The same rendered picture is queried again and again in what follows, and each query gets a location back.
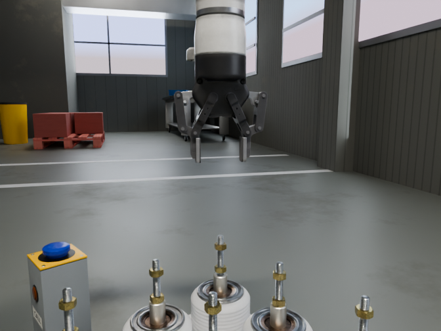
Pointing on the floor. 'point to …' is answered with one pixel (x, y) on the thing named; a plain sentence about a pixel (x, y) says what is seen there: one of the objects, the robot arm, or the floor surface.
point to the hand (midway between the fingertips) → (220, 153)
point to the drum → (14, 122)
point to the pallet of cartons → (67, 129)
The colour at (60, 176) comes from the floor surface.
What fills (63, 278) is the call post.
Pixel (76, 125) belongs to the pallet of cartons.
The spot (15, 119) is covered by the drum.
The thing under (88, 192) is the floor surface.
